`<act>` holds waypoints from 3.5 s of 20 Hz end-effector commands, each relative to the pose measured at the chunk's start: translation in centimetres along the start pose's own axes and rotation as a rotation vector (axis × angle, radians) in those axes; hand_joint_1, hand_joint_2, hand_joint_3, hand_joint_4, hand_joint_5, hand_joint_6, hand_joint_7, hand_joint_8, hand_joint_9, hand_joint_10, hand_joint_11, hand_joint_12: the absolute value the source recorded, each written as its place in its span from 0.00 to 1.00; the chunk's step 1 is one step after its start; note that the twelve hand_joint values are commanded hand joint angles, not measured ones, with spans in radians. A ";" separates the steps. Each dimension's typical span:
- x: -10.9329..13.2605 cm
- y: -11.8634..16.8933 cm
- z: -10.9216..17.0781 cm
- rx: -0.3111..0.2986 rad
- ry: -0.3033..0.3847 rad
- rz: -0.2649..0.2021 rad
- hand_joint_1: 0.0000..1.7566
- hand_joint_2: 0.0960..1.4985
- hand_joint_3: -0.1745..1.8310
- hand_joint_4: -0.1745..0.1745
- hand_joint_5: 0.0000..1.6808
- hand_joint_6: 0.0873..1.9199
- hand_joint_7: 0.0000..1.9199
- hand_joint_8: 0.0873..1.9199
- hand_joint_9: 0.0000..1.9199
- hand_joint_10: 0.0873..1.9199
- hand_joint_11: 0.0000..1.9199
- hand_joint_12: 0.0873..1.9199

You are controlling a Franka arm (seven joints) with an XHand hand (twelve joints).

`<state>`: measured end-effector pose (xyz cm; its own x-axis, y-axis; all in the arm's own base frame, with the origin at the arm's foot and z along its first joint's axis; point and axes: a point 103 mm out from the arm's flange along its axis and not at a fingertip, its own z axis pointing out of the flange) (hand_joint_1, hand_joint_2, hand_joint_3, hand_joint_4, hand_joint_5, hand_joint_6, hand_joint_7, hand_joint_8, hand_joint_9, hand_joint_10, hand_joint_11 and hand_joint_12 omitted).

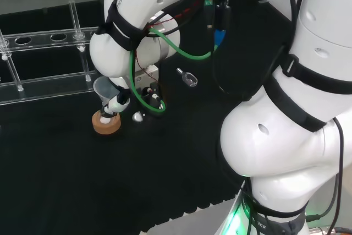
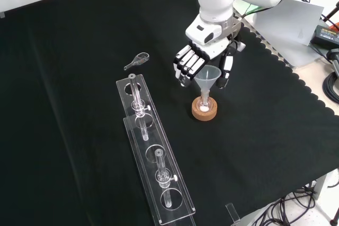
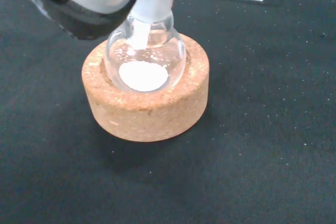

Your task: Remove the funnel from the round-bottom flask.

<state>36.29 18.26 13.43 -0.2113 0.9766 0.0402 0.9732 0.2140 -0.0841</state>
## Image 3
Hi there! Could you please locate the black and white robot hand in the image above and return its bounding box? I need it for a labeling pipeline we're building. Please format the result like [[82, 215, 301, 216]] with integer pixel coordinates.
[[17, 0, 146, 40]]

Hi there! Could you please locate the glass round-bottom flask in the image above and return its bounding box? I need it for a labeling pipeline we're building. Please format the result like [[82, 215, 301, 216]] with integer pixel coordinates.
[[104, 0, 186, 93]]

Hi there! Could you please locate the black cloth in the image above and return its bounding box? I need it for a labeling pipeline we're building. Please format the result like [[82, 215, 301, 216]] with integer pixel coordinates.
[[0, 0, 336, 224]]

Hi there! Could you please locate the cork ring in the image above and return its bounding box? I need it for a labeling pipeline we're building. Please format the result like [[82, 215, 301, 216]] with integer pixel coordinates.
[[81, 33, 210, 143]]

